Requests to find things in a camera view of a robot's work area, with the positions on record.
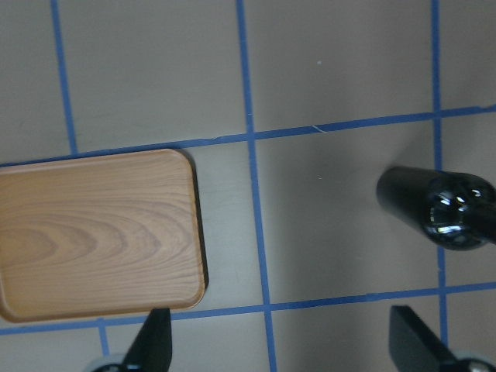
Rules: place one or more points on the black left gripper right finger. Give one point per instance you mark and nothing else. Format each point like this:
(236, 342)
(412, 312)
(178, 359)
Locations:
(413, 346)

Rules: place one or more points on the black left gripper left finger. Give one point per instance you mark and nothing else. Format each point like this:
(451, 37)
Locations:
(152, 348)

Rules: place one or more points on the wooden tray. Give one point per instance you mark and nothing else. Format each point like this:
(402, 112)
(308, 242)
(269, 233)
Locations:
(108, 235)

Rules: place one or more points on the dark wine bottle carried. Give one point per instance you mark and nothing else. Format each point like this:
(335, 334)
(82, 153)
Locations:
(454, 210)

